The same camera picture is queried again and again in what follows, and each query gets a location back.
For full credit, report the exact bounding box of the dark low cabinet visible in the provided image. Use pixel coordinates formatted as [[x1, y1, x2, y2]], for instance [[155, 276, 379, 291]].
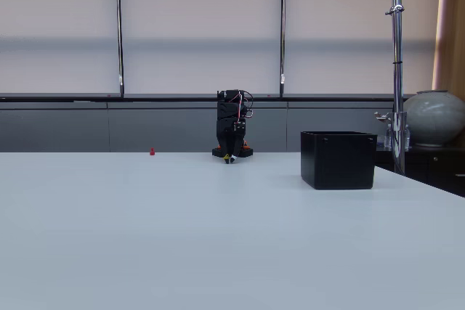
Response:
[[373, 144, 465, 198]]

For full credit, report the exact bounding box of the chrome stand pole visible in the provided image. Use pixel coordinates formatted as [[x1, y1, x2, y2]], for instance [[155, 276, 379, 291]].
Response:
[[384, 0, 408, 175]]

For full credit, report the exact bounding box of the black plastic box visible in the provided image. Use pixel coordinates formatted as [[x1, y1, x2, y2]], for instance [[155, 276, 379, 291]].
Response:
[[300, 131, 378, 190]]

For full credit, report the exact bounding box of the dark window mullion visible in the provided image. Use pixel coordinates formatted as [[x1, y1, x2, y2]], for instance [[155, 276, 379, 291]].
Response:
[[115, 0, 126, 99], [279, 0, 288, 99]]

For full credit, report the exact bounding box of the brown wooden wall panel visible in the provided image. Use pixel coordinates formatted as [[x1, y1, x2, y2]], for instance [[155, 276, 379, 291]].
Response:
[[432, 0, 465, 99]]

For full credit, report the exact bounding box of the grey round ceramic vase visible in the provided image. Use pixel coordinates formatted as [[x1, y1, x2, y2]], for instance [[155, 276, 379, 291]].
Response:
[[403, 89, 465, 147]]

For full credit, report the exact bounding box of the grey low wall cabinet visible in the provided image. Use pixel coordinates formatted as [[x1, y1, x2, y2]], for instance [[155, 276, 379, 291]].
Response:
[[0, 101, 404, 154]]

